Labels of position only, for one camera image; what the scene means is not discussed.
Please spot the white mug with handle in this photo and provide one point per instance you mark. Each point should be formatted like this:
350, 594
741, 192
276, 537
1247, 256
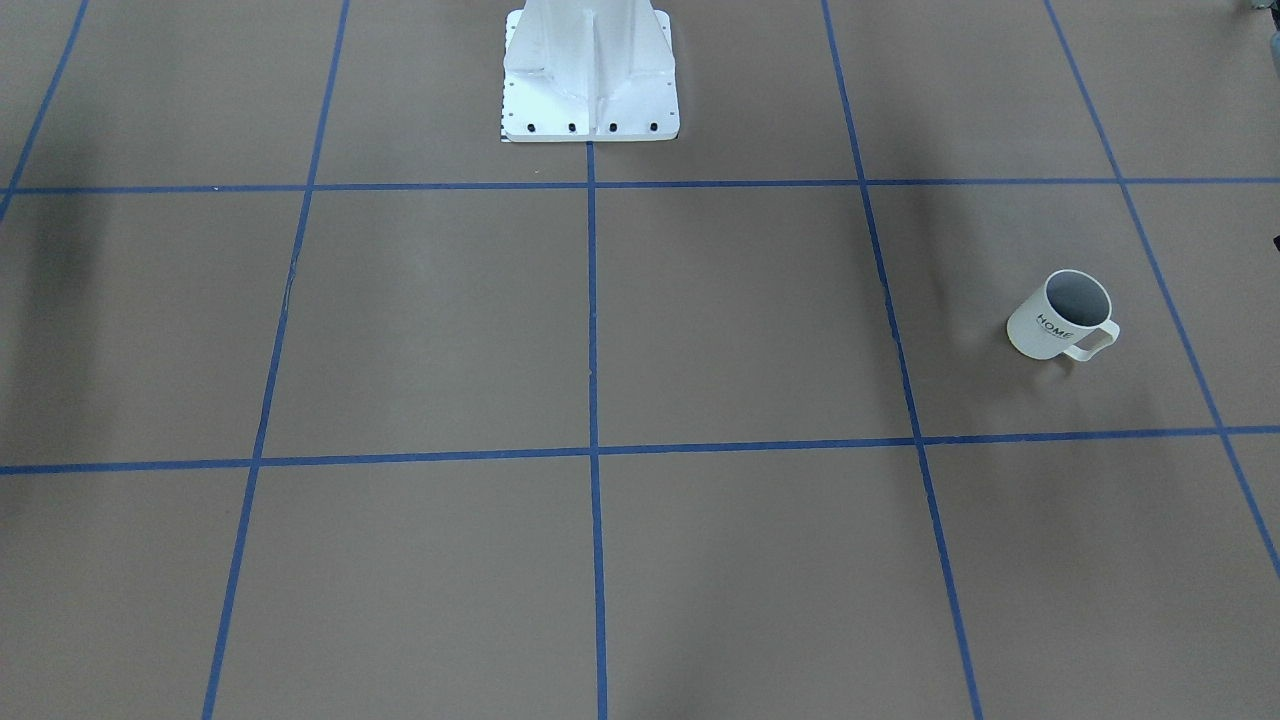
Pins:
1069, 315

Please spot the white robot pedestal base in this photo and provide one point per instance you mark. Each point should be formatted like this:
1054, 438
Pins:
589, 71

